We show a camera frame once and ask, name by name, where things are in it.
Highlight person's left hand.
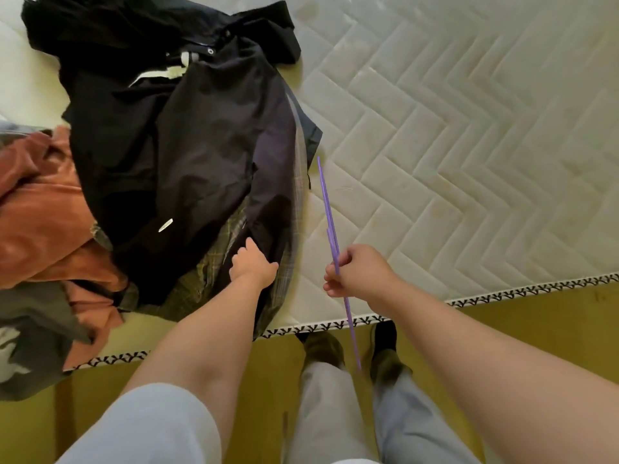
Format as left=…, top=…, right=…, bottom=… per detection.
left=229, top=238, right=280, bottom=291

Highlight person's right hand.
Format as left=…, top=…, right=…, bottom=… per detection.
left=323, top=245, right=403, bottom=305

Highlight purple plastic clothes hanger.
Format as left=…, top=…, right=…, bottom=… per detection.
left=317, top=157, right=362, bottom=372

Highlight black windbreaker jacket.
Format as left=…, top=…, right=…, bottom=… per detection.
left=62, top=37, right=324, bottom=340

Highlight person's right forearm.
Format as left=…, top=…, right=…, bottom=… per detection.
left=370, top=285, right=619, bottom=464

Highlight person's left forearm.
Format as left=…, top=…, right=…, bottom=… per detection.
left=118, top=277, right=279, bottom=450

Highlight olive plaid shirt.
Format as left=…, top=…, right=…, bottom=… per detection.
left=140, top=208, right=252, bottom=322

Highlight dark olive slipper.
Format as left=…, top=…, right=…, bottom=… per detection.
left=370, top=321, right=413, bottom=388
left=296, top=331, right=347, bottom=370

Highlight white quilted mattress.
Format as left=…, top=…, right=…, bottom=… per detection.
left=0, top=0, right=619, bottom=372

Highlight light grey trousers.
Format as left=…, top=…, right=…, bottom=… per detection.
left=284, top=360, right=480, bottom=464

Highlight light grey shirt sleeve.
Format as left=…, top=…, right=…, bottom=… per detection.
left=55, top=383, right=223, bottom=464

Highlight rust orange garment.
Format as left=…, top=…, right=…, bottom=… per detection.
left=0, top=125, right=129, bottom=371

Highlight dark grey garment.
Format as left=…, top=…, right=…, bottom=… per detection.
left=0, top=280, right=95, bottom=402

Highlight black garment with white label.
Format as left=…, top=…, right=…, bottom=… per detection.
left=21, top=0, right=302, bottom=99

